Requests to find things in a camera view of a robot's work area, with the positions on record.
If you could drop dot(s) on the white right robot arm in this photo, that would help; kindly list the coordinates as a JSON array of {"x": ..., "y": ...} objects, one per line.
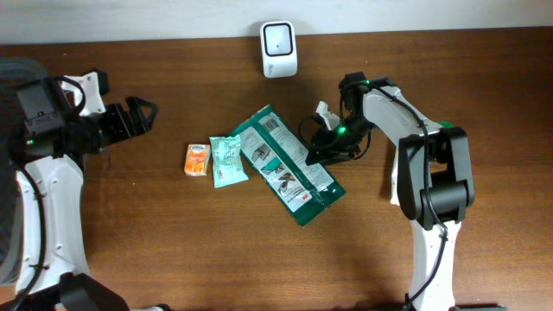
[{"x": 431, "y": 178}]

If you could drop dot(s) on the white barcode scanner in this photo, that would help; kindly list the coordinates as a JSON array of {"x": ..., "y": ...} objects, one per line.
[{"x": 279, "y": 49}]

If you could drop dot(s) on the green lid jar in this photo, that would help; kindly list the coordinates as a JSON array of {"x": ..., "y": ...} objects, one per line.
[{"x": 445, "y": 124}]

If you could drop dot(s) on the orange tissue pack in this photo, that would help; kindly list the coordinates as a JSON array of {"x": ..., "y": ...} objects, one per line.
[{"x": 197, "y": 159}]

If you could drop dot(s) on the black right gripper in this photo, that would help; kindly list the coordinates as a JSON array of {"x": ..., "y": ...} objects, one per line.
[{"x": 336, "y": 153}]

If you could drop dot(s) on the grey plastic mesh basket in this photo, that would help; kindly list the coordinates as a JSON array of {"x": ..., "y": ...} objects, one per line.
[{"x": 14, "y": 72}]

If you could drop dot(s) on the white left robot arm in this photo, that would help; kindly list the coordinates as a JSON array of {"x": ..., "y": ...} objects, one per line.
[{"x": 54, "y": 271}]

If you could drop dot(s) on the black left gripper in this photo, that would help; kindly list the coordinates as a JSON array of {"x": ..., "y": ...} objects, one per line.
[{"x": 112, "y": 113}]

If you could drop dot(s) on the green white package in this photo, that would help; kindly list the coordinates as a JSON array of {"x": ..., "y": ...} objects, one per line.
[{"x": 273, "y": 150}]

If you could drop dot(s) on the mint green small packet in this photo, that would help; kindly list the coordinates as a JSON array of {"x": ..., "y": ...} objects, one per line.
[{"x": 227, "y": 165}]

